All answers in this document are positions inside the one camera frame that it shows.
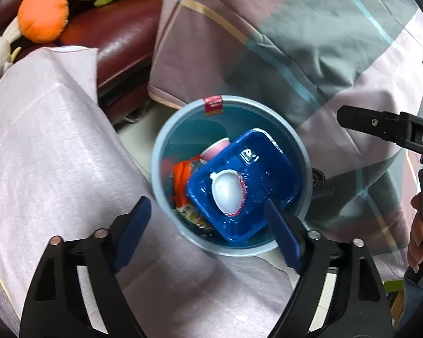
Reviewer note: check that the orange carrot rabbit plush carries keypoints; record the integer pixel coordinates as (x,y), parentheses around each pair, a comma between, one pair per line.
(42,14)

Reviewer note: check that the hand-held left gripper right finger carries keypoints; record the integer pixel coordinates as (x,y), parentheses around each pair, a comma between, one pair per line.
(282,232)

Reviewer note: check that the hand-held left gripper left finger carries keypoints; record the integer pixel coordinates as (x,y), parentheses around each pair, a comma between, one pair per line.
(134,229)

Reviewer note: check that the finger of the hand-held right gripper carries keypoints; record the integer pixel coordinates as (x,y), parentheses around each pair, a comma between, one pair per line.
(373,123)

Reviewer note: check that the yellow printed wrapper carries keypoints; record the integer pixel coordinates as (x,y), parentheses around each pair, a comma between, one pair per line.
(194,216)

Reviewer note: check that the blue plastic tray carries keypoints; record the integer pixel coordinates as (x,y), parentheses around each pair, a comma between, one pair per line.
(261,176)

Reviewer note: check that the light blue round bin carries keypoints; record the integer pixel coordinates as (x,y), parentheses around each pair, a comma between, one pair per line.
(183,137)

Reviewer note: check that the dark red leather sofa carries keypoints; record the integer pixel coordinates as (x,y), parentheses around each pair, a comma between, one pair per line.
(120,38)

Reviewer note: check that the red sticker label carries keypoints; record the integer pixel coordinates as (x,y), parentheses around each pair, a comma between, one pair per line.
(213,106)

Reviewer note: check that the pink grey plaid blanket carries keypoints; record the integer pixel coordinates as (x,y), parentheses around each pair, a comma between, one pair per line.
(268,24)

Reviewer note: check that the orange wrapper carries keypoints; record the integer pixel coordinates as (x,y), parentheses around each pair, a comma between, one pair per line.
(183,179)

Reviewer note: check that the person's right hand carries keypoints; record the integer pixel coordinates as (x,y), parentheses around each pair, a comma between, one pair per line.
(415,246)

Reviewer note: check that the person's blue jeans leg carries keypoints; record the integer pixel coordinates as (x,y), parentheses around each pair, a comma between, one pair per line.
(414,306)

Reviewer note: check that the pale pink table cloth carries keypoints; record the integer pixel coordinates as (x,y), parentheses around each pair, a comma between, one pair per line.
(56,141)

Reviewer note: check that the white cup with pink rim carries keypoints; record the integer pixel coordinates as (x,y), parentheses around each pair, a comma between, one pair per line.
(227,190)

